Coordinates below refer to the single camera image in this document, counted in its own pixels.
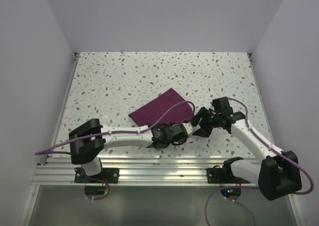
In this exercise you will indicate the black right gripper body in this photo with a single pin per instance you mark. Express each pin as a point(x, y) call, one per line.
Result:
point(210, 120)

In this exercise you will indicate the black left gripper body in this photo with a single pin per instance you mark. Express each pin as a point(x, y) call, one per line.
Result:
point(171, 124)

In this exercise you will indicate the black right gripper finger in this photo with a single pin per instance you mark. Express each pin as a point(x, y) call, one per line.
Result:
point(200, 114)
point(203, 132)

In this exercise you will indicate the purple cloth mat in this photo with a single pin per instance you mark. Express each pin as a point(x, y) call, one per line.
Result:
point(152, 111)

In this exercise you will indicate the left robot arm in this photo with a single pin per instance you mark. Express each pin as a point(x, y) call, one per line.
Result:
point(87, 140)

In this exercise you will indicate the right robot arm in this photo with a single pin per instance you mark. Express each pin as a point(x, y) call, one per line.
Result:
point(276, 174)

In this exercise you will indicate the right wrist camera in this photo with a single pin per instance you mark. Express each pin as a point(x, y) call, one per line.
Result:
point(222, 106)

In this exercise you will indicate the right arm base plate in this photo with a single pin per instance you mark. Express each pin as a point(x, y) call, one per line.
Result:
point(218, 176)

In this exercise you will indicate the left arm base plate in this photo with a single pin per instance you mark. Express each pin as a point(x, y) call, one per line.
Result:
point(109, 175)

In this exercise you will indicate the aluminium rail frame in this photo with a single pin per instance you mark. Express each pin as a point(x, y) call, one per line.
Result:
point(155, 187)

